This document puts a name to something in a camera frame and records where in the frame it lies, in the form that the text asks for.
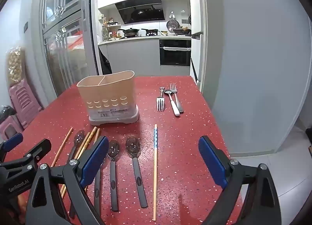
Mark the stack of pink stools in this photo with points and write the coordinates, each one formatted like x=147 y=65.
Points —
x=22 y=103

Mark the beige cutlery holder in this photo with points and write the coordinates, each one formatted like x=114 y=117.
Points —
x=107 y=98

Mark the black built-in oven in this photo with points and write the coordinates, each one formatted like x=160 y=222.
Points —
x=175 y=55

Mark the person's left hand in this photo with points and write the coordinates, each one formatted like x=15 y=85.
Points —
x=21 y=203

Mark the plain metal fork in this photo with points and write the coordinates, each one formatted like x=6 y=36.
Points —
x=173 y=88

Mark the plain wooden chopstick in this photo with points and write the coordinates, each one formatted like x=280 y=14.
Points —
x=97 y=133
x=84 y=143

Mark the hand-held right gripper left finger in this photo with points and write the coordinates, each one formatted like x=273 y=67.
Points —
x=93 y=159

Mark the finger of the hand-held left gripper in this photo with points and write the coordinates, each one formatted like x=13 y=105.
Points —
x=13 y=140
x=42 y=147

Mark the wok with food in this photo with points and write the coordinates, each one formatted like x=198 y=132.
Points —
x=181 y=30

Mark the dark translucent plastic spoon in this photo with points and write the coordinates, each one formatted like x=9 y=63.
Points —
x=113 y=149
x=97 y=190
x=132 y=144
x=79 y=137

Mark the white wall hook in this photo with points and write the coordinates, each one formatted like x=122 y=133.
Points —
x=172 y=15

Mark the single pink stool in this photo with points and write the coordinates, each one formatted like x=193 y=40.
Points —
x=7 y=128

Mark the clear bag of nuts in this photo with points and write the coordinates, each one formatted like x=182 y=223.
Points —
x=15 y=66

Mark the black frying pan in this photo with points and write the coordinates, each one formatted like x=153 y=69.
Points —
x=150 y=31

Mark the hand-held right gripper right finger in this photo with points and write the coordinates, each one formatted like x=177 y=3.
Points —
x=212 y=164

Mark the black wok with lid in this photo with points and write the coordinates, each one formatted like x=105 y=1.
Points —
x=130 y=31

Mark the pale patterned chopstick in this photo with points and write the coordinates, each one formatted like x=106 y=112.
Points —
x=91 y=134

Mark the sliding glass door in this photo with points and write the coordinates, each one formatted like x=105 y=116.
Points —
x=65 y=32

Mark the black garbage bag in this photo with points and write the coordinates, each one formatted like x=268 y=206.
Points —
x=106 y=60

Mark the dark crumpled bag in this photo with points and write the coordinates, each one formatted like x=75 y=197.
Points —
x=6 y=114

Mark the blue patterned chopstick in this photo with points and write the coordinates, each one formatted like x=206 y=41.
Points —
x=155 y=166

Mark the grey kitchen cabinet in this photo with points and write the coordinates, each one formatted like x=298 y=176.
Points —
x=129 y=54

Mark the spice rack with bottles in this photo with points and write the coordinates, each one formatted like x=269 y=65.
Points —
x=111 y=29

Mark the black range hood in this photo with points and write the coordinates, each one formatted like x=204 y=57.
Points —
x=140 y=11

